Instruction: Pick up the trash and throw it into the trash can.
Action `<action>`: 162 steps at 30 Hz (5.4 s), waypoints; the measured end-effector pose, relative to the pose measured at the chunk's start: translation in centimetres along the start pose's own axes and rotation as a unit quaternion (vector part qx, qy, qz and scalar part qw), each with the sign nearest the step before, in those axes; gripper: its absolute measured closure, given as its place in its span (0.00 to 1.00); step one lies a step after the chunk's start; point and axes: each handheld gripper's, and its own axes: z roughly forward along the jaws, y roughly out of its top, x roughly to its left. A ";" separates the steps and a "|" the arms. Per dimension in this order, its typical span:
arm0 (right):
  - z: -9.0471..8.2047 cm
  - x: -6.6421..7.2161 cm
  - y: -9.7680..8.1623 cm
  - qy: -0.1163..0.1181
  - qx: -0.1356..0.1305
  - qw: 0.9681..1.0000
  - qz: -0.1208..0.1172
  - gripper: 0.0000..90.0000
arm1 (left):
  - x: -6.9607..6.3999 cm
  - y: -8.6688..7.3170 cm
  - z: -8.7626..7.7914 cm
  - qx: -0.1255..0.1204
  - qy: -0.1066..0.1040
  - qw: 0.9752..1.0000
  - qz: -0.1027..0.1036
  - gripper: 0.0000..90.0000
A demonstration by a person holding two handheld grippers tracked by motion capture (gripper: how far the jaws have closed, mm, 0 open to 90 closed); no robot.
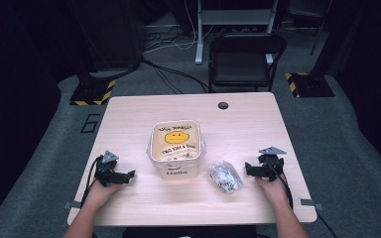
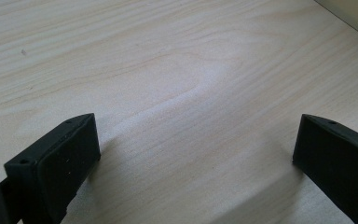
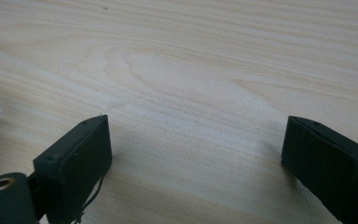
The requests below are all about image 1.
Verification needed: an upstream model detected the person's right hand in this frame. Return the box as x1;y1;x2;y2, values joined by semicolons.
254;176;291;208

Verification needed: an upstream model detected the black stand base striped edge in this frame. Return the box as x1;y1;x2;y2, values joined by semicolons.
69;76;117;107
284;71;336;99

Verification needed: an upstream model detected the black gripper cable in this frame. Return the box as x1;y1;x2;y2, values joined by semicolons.
79;155;104;208
267;160;339;238

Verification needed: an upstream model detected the bundle of floor cables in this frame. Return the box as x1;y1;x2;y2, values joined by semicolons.
140;19;210;95

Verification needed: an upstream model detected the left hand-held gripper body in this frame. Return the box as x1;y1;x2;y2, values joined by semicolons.
93;150;127;188

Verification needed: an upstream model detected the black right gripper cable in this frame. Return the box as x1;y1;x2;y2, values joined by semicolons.
267;160;339;238

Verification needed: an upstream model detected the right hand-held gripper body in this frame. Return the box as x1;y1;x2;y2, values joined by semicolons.
257;146;288;182

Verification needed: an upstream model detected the person's left hand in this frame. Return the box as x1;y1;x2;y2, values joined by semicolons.
84;179;125;210

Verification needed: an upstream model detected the white bin with yellow face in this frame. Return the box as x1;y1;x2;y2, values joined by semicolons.
146;119;207;180

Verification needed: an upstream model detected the grey metal table bracket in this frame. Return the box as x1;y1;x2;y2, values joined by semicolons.
62;200;82;210
298;196;324;211

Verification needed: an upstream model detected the clear plastic bag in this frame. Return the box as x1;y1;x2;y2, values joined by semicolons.
207;160;244;195

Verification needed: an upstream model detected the dark curtain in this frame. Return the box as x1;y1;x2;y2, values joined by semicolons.
314;0;381;177
0;0;97;229

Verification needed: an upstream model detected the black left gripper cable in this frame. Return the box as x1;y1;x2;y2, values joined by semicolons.
79;155;104;208

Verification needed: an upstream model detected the white desk frame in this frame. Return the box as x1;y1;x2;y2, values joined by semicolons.
194;0;280;65

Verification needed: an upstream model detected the black folding chair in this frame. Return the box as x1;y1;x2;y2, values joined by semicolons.
207;33;288;93

